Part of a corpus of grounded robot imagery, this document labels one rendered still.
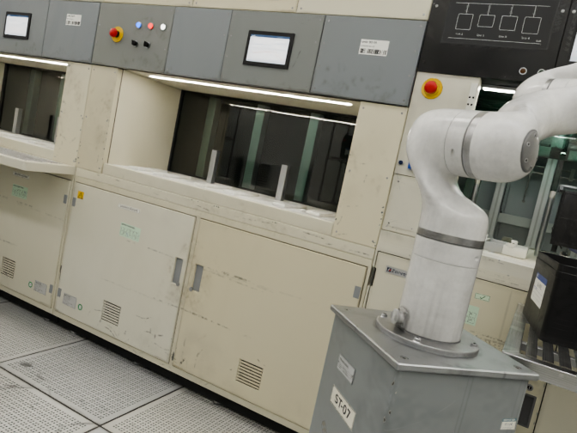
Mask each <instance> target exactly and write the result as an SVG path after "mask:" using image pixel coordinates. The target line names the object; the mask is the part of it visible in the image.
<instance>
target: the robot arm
mask: <svg viewBox="0 0 577 433"><path fill-rule="evenodd" d="M575 133H577V63H574V64H570V65H566V66H562V67H558V68H554V69H551V70H546V71H543V72H540V73H537V74H536V75H534V76H531V77H529V78H528V79H526V80H525V81H523V82H522V83H521V84H520V85H519V86H518V87H517V88H516V90H515V92H514V94H513V98H512V100H511V101H509V102H508V103H506V104H505V105H504V106H503V107H501V108H500V110H499V111H498V112H490V111H476V110H464V109H435V110H431V111H428V112H425V113H424V114H422V115H421V116H419V117H418V118H417V119H416V121H415V122H414V124H413V125H412V126H411V128H410V131H409V134H408V137H407V141H406V153H407V157H408V160H409V163H410V166H411V169H412V171H413V174H414V175H415V177H416V181H417V184H418V185H419V189H420V192H421V196H422V211H421V216H420V220H419V224H418V228H417V231H416V238H415V242H414V246H413V249H412V253H411V257H410V263H409V267H408V271H407V275H406V279H405V282H404V289H403V293H402V296H401V300H400V304H399V308H398V309H397V308H394V310H393V311H392V312H391V313H389V314H386V313H382V314H381V315H379V316H378V317H377V320H376V326H377V327H378V328H379V329H380V330H381V331H382V332H383V333H384V334H385V335H387V336H389V337H390V338H393V339H395V340H397V341H398V342H400V343H402V344H405V345H408V346H410V347H413V348H416V349H418V350H421V351H426V352H429V353H433V354H436V355H441V356H445V357H458V358H467V357H474V356H476V355H477V354H478V352H479V349H480V346H479V344H478V342H477V341H476V340H475V339H473V338H472V337H470V336H469V335H467V334H465V333H463V328H464V324H465V318H466V315H467V311H468V307H469V304H470V300H471V294H472V291H473V288H474V284H475V281H476V277H477V271H478V267H479V264H480V260H481V257H482V253H483V247H484V243H485V240H486V235H487V232H488V226H489V219H488V216H487V215H486V213H485V212H484V211H483V210H482V209H481V208H480V207H479V206H478V205H476V204H475V203H473V202H472V201H470V200H469V199H468V198H467V197H466V196H465V195H464V194H463V193H462V192H461V190H460V189H459V185H458V176H461V177H466V178H472V179H476V180H486V181H491V182H500V183H505V182H512V181H516V180H520V179H522V178H524V177H526V176H527V175H528V174H529V173H530V172H531V171H532V170H533V168H534V166H535V164H536V161H537V160H538V150H539V141H541V140H543V139H545V138H547V137H554V136H560V135H567V134H575Z"/></svg>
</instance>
